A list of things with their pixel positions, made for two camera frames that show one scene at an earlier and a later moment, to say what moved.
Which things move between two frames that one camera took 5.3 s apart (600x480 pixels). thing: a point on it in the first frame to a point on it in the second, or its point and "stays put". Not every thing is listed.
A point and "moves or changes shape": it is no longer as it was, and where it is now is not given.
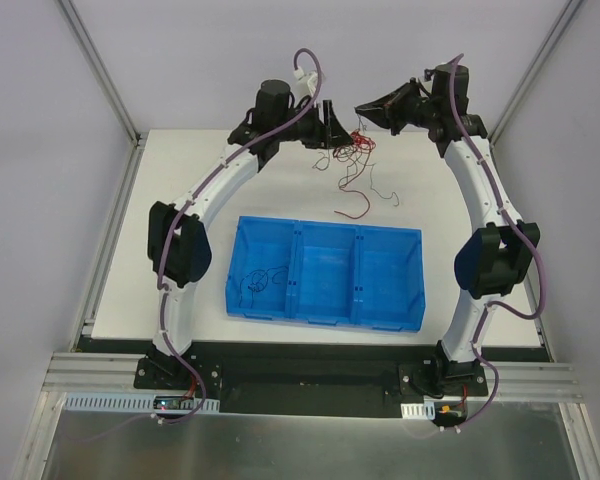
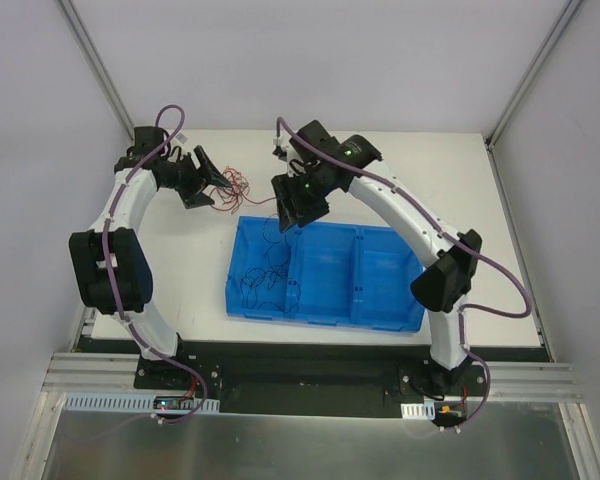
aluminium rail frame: x=72 y=371 stays put
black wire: x=389 y=197 moves or changes shape
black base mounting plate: x=315 y=379 stays put
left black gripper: x=323 y=123 to x=193 y=177
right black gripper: x=397 y=106 to x=297 y=198
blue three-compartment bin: x=357 y=276 stays put
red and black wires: x=357 y=154 moves or changes shape
